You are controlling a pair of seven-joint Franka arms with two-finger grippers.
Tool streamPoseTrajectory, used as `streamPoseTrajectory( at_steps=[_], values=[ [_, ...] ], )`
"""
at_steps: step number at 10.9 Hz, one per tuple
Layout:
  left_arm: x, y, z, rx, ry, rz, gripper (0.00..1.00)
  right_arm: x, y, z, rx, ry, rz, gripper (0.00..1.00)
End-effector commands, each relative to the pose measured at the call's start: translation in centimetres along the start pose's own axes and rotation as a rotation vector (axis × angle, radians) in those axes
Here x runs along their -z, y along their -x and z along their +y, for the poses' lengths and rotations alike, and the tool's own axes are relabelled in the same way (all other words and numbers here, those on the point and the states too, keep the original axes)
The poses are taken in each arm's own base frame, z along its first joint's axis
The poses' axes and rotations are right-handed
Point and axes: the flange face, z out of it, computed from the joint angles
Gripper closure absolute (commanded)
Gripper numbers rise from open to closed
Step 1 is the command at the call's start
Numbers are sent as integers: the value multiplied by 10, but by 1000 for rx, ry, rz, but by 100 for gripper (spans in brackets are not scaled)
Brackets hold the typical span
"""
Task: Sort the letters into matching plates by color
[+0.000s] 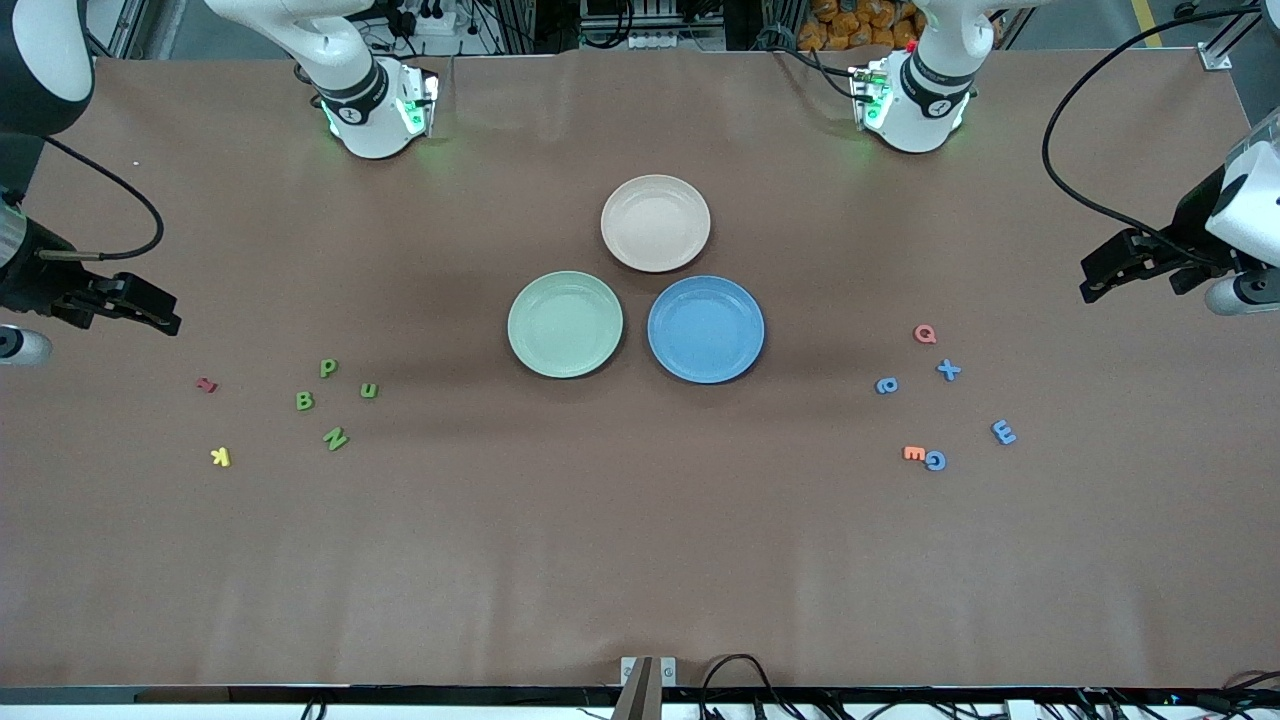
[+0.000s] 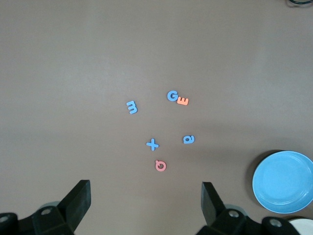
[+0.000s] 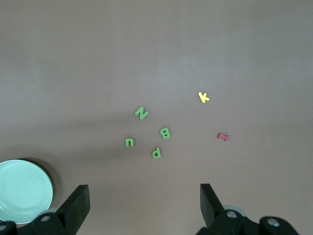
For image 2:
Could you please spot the pink foam letter Q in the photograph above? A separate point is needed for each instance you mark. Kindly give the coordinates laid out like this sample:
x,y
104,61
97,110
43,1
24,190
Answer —
x,y
157,167

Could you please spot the blue foam letter G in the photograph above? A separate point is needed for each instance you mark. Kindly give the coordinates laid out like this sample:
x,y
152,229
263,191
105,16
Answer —
x,y
169,96

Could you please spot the blue foam letter a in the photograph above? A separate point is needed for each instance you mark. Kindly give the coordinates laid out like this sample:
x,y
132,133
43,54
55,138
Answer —
x,y
192,138

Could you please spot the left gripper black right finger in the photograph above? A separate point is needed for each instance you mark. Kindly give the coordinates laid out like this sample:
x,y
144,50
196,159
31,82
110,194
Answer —
x,y
215,213

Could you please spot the blue foam letter m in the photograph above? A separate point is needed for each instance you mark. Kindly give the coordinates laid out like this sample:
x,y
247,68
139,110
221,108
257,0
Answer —
x,y
135,109

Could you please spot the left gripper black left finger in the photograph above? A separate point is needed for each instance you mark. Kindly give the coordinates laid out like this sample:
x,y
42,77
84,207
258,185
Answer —
x,y
73,210

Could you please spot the orange foam letter E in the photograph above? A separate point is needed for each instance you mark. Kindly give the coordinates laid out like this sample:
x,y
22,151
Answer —
x,y
183,103

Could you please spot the brown table cover mat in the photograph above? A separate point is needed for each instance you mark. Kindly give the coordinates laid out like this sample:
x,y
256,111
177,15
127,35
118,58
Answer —
x,y
73,73

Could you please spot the blue plate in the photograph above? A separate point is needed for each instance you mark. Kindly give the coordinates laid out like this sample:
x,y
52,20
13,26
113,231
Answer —
x,y
283,181

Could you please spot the beige plate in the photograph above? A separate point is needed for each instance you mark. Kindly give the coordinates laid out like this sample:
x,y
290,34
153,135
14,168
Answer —
x,y
303,226

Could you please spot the blue foam letter x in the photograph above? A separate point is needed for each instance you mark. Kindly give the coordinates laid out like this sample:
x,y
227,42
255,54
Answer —
x,y
152,144

